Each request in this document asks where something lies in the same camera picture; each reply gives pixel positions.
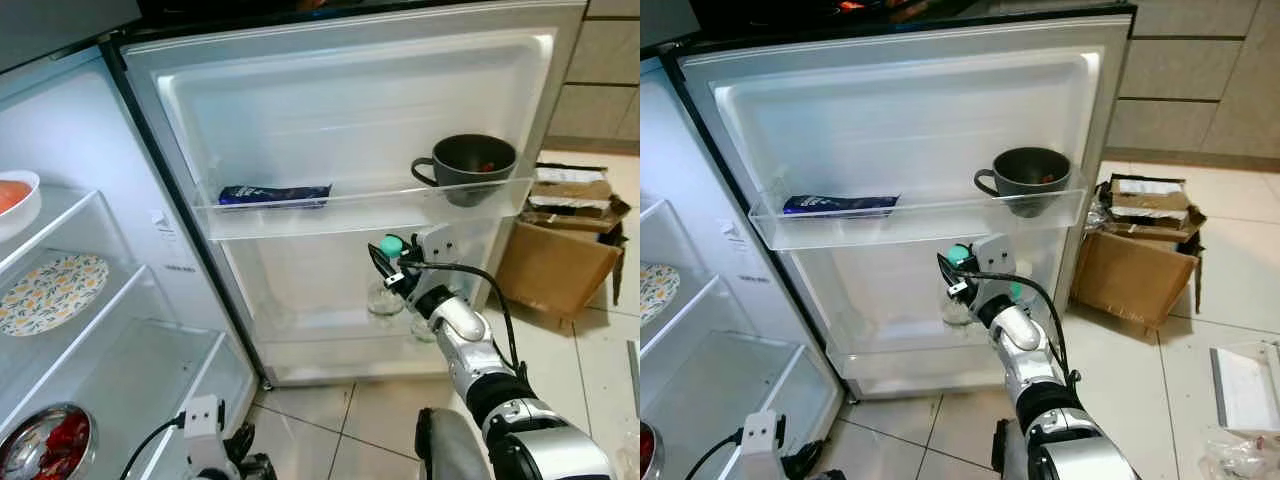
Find clear bottle with teal cap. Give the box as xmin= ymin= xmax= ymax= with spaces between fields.
xmin=938 ymin=243 xmax=976 ymax=328
xmin=365 ymin=234 xmax=409 ymax=319

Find clear fridge door shelf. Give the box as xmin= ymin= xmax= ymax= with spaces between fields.
xmin=748 ymin=185 xmax=1089 ymax=251
xmin=192 ymin=175 xmax=536 ymax=241

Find silver lower fridge door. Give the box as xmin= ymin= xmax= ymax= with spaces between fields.
xmin=100 ymin=0 xmax=591 ymax=391
xmin=660 ymin=5 xmax=1138 ymax=403

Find glass fridge shelf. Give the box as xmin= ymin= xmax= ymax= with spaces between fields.
xmin=640 ymin=275 xmax=746 ymax=371
xmin=0 ymin=262 xmax=181 ymax=421
xmin=640 ymin=198 xmax=721 ymax=301
xmin=0 ymin=185 xmax=136 ymax=301

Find silver fridge cabinet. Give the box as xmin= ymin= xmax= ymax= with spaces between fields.
xmin=640 ymin=58 xmax=851 ymax=480
xmin=0 ymin=45 xmax=269 ymax=480

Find dark grey mug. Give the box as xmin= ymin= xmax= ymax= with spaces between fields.
xmin=411 ymin=134 xmax=519 ymax=208
xmin=974 ymin=147 xmax=1073 ymax=219

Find dark blue packet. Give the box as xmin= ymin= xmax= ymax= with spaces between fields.
xmin=218 ymin=183 xmax=333 ymax=209
xmin=782 ymin=193 xmax=901 ymax=218

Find large brown cardboard box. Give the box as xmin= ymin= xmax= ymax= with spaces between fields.
xmin=497 ymin=195 xmax=633 ymax=321
xmin=1070 ymin=205 xmax=1206 ymax=331

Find small open cardboard box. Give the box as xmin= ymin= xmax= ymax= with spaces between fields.
xmin=1095 ymin=175 xmax=1206 ymax=241
xmin=525 ymin=163 xmax=631 ymax=233

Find yellow patterned plate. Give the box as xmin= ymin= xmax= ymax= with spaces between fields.
xmin=0 ymin=253 xmax=109 ymax=338
xmin=640 ymin=263 xmax=681 ymax=324

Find white plastic tray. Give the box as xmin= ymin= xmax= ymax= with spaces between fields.
xmin=1208 ymin=340 xmax=1280 ymax=436

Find beige kitchen cabinets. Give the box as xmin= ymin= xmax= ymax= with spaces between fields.
xmin=1100 ymin=0 xmax=1280 ymax=161
xmin=545 ymin=0 xmax=641 ymax=153

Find clear plastic bag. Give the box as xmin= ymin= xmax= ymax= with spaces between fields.
xmin=1200 ymin=425 xmax=1280 ymax=480

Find white bowl with orange food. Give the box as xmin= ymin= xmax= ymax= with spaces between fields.
xmin=0 ymin=170 xmax=43 ymax=243

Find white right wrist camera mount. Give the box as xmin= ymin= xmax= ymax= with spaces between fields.
xmin=968 ymin=235 xmax=1023 ymax=301
xmin=405 ymin=224 xmax=463 ymax=293

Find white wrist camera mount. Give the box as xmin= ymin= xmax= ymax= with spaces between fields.
xmin=405 ymin=224 xmax=463 ymax=293
xmin=183 ymin=395 xmax=227 ymax=479
xmin=740 ymin=410 xmax=787 ymax=480
xmin=968 ymin=235 xmax=1023 ymax=301

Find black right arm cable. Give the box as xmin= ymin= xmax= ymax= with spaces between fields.
xmin=965 ymin=272 xmax=1071 ymax=386
xmin=400 ymin=262 xmax=521 ymax=379

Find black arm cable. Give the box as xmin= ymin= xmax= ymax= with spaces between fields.
xmin=685 ymin=430 xmax=746 ymax=480
xmin=400 ymin=262 xmax=521 ymax=379
xmin=120 ymin=415 xmax=189 ymax=480
xmin=965 ymin=272 xmax=1071 ymax=386

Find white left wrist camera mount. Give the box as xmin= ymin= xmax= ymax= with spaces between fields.
xmin=183 ymin=395 xmax=227 ymax=479
xmin=740 ymin=410 xmax=787 ymax=480

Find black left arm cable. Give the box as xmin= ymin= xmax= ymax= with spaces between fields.
xmin=685 ymin=430 xmax=746 ymax=480
xmin=120 ymin=415 xmax=189 ymax=480

